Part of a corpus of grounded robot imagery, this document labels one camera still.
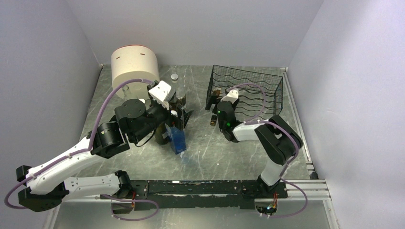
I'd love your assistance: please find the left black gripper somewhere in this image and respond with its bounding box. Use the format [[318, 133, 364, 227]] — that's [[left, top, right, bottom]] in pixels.
[[132, 94, 194, 143]]

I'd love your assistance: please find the clear bottle black gold label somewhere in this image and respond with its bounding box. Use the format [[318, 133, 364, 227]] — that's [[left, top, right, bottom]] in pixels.
[[210, 88, 222, 126]]

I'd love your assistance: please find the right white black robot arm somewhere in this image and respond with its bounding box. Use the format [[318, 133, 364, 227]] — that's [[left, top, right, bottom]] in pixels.
[[205, 95, 303, 198]]

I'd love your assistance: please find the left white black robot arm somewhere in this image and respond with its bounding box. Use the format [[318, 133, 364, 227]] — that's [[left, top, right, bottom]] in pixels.
[[16, 99, 192, 212]]

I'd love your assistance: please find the olive wine bottle white label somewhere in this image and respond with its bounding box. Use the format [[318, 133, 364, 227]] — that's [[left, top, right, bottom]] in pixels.
[[173, 95, 187, 110]]

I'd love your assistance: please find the clear bottle silver cap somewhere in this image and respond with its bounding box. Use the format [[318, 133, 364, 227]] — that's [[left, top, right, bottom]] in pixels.
[[171, 73, 187, 97]]

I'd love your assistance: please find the dark green wine bottle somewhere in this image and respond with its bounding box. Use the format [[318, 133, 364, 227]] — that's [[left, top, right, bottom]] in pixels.
[[154, 123, 169, 145]]

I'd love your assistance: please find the clear glass bottle by container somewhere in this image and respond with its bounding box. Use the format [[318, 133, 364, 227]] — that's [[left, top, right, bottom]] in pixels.
[[122, 85, 132, 101]]

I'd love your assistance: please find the cream cylindrical container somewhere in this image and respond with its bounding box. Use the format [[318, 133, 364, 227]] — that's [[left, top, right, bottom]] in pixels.
[[111, 45, 160, 89]]

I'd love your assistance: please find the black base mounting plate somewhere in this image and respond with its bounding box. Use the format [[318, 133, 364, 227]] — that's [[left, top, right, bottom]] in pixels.
[[113, 180, 288, 209]]

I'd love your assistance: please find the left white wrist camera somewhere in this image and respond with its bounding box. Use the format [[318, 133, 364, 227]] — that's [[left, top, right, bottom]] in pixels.
[[148, 81, 176, 110]]

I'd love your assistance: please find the black wire wine rack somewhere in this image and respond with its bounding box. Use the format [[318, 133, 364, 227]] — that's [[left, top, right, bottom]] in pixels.
[[206, 65, 284, 121]]

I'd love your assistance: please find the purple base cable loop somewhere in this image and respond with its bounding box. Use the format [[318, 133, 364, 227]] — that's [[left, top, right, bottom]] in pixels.
[[101, 194, 160, 221]]

